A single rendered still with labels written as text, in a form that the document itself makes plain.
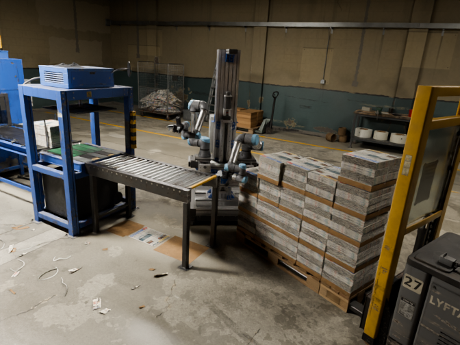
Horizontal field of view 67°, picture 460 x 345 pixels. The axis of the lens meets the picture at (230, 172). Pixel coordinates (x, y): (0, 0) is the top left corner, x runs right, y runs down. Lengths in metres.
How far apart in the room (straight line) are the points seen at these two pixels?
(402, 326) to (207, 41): 10.06
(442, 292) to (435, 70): 7.61
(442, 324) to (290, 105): 8.39
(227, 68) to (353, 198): 2.14
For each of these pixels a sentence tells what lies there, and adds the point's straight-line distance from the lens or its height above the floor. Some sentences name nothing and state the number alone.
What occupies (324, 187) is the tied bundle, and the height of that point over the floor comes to 0.98.
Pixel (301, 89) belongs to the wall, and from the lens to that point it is 10.20.
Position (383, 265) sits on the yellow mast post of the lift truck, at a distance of 2.63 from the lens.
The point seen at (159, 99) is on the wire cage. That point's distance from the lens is 11.22.
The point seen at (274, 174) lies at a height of 0.93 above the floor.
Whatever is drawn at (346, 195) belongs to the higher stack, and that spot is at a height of 0.98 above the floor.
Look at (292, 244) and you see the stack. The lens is 3.36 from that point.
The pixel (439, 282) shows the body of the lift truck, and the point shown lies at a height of 0.72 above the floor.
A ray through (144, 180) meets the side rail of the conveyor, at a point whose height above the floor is 0.79.
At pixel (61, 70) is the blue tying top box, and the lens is 3.98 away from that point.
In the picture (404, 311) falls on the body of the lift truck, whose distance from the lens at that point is 2.73.
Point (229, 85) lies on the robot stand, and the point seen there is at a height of 1.63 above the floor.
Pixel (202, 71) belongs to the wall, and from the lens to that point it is 11.64.
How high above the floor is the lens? 1.93
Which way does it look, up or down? 18 degrees down
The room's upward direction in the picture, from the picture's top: 4 degrees clockwise
